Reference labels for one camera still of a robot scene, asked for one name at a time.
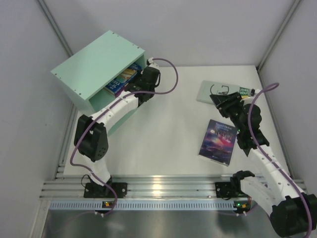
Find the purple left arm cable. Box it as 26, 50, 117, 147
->
69, 57, 179, 216

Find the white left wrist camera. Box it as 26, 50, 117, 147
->
146, 58, 159, 70

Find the mint green shelf cabinet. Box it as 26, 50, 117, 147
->
50, 30, 149, 137

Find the pale green book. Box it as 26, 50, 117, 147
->
196, 80, 240, 104

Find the blue 91-Storey Treehouse book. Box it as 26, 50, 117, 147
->
104, 63, 142, 95

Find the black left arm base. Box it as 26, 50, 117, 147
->
83, 182, 128, 198

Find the perforated grey cable duct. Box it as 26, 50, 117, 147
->
50, 200, 251, 211

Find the purple 117-Storey Treehouse book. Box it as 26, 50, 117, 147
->
114, 84, 128, 97

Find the green Storey Treehouse book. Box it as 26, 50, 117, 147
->
239, 87, 255, 99

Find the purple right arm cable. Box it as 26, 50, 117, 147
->
247, 83, 314, 235

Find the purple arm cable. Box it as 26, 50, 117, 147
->
69, 57, 179, 216
247, 83, 314, 235

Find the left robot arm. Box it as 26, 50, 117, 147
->
70, 64, 160, 188

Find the dark Robinson Crusoe book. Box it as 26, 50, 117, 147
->
199, 119, 237, 167

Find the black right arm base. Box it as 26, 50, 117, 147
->
214, 182, 248, 200

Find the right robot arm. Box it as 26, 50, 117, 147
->
210, 92, 317, 238

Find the aluminium mounting rail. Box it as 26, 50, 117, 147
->
40, 175, 231, 200

